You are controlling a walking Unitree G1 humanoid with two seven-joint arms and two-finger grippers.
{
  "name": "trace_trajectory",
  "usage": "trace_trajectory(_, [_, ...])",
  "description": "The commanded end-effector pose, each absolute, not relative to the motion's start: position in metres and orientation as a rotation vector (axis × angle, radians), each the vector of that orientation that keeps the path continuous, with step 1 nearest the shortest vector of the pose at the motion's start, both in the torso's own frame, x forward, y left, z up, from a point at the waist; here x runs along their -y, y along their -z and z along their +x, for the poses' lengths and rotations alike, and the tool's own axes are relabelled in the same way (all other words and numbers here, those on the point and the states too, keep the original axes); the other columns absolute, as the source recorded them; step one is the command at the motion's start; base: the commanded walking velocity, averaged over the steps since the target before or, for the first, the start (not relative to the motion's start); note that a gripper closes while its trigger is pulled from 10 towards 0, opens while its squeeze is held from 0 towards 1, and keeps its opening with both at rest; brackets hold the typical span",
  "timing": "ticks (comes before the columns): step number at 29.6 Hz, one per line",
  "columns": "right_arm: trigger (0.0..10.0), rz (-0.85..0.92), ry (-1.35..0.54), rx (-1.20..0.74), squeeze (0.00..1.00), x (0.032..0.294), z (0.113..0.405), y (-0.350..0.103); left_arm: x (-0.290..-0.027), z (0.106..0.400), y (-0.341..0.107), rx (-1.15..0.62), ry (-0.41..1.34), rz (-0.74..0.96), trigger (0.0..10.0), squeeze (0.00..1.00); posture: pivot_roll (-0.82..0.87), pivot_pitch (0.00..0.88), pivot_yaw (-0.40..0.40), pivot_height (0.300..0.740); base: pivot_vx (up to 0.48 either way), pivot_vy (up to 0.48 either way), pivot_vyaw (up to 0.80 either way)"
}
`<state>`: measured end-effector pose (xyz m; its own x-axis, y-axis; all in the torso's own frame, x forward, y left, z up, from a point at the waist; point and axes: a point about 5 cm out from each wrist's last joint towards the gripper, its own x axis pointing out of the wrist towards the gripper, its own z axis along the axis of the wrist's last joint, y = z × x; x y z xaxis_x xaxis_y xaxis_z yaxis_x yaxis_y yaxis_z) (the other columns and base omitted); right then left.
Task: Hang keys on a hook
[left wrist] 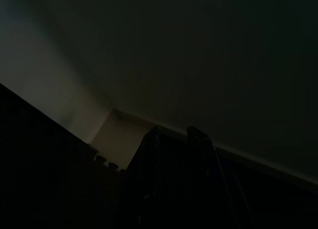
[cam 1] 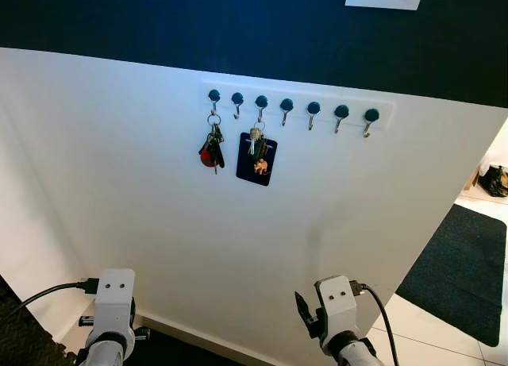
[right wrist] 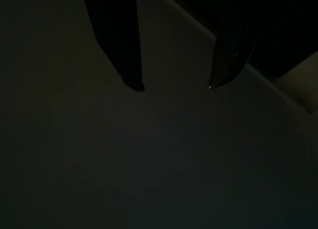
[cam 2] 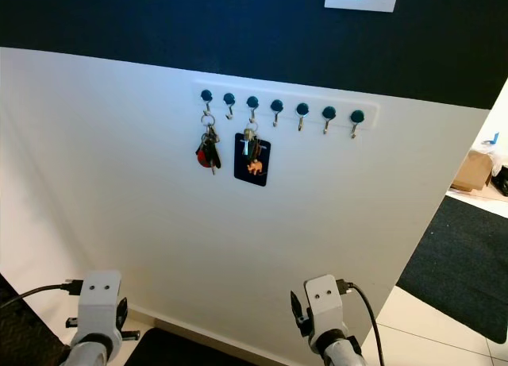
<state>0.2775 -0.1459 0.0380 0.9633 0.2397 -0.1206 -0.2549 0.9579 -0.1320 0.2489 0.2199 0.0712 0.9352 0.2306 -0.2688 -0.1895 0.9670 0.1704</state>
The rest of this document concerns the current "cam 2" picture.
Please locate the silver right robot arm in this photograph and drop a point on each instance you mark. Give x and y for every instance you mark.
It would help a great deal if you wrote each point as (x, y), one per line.
(341, 354)

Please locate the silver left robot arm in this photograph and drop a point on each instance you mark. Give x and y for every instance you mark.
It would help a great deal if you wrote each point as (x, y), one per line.
(91, 356)

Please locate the teal knob metal hook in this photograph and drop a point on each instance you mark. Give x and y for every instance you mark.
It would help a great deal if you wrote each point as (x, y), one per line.
(228, 98)
(276, 105)
(302, 109)
(329, 112)
(357, 116)
(252, 102)
(206, 95)

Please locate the black floor mat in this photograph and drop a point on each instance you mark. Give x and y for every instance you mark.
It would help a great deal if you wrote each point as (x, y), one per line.
(460, 271)
(182, 354)

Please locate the black textured mat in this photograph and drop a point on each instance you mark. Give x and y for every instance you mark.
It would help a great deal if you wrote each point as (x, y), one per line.
(24, 334)

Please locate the key bunch dark blue card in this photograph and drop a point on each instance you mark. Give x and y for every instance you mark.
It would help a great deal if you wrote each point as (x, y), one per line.
(244, 174)

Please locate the brown cardboard box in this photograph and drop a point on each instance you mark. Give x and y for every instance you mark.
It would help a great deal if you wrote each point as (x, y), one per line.
(472, 171)

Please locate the black bag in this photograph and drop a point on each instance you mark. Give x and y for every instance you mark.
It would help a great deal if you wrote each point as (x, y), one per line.
(502, 182)

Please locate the small blue object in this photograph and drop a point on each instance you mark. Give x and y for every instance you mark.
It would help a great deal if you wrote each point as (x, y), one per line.
(490, 140)

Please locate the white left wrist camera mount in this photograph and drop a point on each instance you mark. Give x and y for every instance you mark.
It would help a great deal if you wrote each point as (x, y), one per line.
(101, 302)

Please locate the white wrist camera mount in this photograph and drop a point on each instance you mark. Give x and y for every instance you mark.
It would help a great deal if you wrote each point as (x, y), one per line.
(325, 302)
(101, 302)

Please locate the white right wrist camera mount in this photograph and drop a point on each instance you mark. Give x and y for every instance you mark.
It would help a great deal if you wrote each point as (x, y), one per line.
(325, 302)

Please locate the white hook rail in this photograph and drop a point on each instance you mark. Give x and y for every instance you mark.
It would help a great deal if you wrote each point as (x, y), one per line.
(315, 117)

